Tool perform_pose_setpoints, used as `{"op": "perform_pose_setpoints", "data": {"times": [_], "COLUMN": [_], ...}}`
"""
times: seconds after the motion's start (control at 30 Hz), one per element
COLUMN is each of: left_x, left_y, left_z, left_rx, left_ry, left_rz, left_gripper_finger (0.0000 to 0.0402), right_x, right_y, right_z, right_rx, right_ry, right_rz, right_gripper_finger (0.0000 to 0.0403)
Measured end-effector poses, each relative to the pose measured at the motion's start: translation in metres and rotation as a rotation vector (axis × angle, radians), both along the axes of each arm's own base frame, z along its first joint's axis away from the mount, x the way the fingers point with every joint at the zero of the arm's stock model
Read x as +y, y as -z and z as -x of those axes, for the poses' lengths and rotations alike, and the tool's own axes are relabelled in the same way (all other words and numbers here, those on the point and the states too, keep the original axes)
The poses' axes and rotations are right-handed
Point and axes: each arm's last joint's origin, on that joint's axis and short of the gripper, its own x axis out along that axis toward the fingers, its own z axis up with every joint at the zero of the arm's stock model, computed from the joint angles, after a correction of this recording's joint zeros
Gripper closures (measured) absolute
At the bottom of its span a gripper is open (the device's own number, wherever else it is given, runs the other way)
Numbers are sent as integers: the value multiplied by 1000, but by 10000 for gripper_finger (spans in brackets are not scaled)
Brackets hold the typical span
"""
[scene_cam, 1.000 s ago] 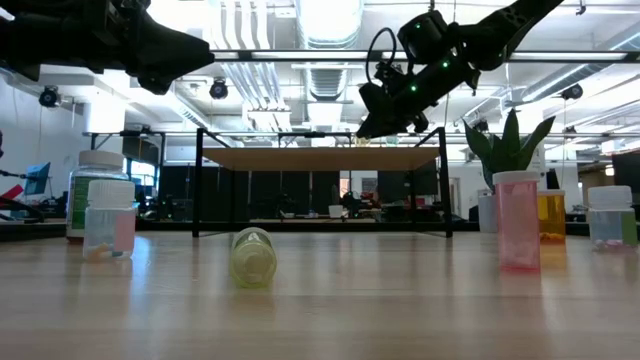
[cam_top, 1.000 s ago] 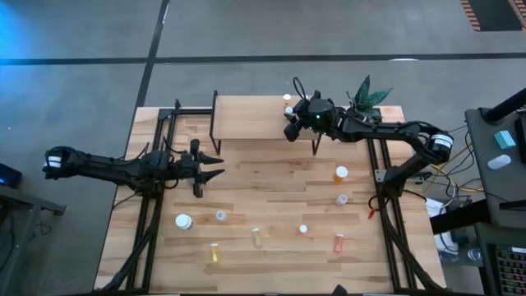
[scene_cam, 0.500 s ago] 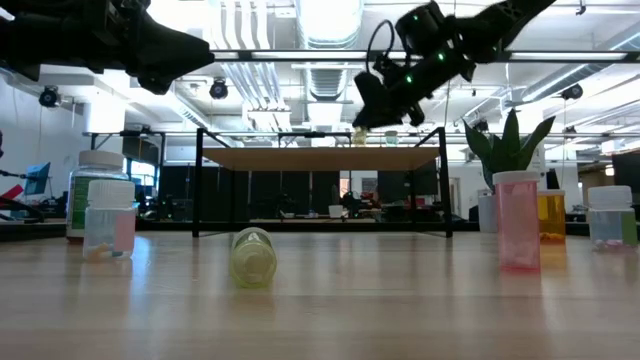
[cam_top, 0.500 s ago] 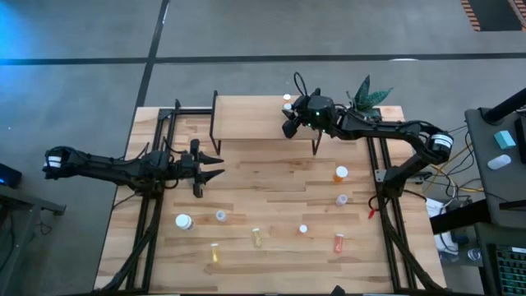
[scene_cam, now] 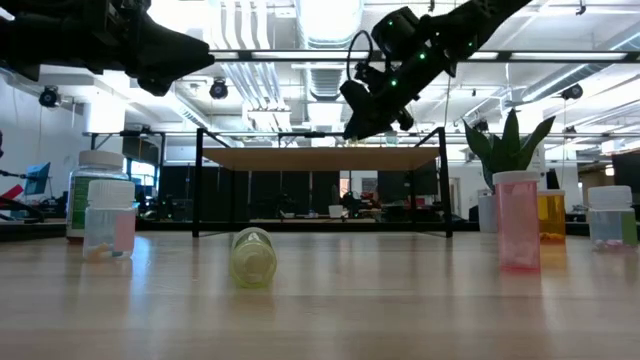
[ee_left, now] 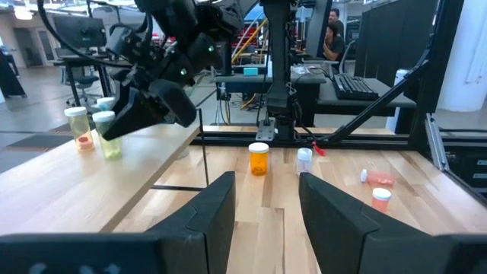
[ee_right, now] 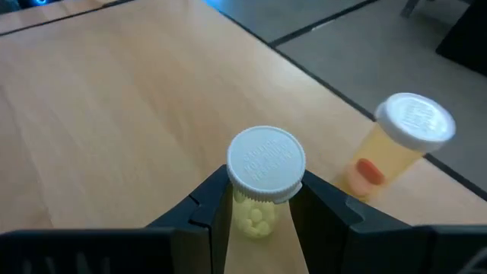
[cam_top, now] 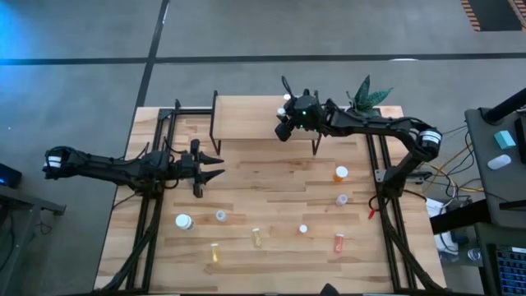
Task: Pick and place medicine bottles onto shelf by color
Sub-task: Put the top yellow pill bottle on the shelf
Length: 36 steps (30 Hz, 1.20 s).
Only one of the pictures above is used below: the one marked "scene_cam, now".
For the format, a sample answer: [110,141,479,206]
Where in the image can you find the white round plant pot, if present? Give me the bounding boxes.
[477,194,497,234]

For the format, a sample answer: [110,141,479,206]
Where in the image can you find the large green-label bottle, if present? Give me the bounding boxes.
[66,149,130,240]

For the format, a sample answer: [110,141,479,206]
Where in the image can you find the small clear bottle green label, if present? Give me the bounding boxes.
[587,185,640,252]

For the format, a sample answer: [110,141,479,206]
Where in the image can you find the wooden shelf black metal frame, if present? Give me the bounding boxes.
[191,127,455,239]

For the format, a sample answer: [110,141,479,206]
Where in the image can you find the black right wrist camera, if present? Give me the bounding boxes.
[339,62,386,114]

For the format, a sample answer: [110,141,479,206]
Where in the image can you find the black metal rig frame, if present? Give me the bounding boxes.
[0,48,640,241]

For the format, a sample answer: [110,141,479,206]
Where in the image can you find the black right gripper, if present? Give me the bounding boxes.
[343,5,454,141]

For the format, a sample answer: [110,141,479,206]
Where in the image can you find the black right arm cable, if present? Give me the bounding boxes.
[346,29,375,81]

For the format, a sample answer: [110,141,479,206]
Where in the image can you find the black monitor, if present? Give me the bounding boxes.
[610,149,640,194]

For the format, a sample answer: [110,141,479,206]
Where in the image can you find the pink vial white cap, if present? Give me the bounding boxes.
[492,170,542,274]

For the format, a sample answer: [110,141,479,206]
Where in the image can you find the small clear bottle pink label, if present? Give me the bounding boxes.
[82,179,138,262]

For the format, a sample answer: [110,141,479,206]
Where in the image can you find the blue monitor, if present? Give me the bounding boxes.
[23,161,52,197]

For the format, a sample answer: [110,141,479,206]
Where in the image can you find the black ceiling spot lamp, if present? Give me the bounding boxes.
[560,82,585,102]
[38,85,62,109]
[208,77,230,101]

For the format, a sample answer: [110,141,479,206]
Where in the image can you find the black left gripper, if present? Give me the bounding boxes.
[37,0,216,97]

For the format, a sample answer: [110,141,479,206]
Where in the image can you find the round silver ventilation duct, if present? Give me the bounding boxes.
[294,0,365,101]

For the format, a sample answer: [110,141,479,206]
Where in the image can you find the green snake plant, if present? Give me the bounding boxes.
[462,108,557,194]

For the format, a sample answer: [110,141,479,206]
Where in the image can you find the yellow-green vial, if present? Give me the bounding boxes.
[229,226,278,290]

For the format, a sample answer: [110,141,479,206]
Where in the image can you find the orange vial white cap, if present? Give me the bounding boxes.
[537,188,567,245]

